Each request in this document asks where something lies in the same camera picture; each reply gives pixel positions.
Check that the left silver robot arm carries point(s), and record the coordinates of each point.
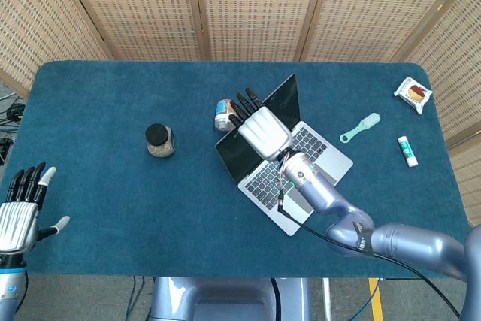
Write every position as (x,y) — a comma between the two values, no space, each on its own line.
(9,287)

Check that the white packaged snack cake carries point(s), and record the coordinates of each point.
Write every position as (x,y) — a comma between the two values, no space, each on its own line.
(413,94)

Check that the glass jar with black lid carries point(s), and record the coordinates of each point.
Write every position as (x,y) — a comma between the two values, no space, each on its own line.
(160,140)

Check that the mint green brush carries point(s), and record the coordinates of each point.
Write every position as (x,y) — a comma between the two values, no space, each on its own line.
(360,127)

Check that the yellow floor tape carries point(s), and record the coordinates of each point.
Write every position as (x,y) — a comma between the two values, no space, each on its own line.
(376,298)

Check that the white green glue stick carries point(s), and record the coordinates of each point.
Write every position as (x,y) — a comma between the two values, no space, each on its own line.
(407,151)

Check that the clear plastic snack jar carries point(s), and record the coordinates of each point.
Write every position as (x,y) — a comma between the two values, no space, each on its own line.
(222,116)

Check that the blue table mat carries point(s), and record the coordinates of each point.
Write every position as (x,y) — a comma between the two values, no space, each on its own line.
(150,204)

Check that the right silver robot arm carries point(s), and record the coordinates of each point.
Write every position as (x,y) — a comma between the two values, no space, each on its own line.
(360,223)

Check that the silver laptop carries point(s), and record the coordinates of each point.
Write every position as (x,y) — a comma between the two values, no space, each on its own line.
(259,185)

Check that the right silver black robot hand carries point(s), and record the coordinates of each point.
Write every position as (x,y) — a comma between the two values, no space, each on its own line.
(261,129)

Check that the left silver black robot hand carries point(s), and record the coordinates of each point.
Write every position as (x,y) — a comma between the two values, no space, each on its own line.
(17,223)

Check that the silver robot torso base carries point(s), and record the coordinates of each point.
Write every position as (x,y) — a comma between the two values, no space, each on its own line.
(229,298)

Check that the woven bamboo folding screen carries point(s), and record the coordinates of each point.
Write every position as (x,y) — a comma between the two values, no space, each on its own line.
(240,9)

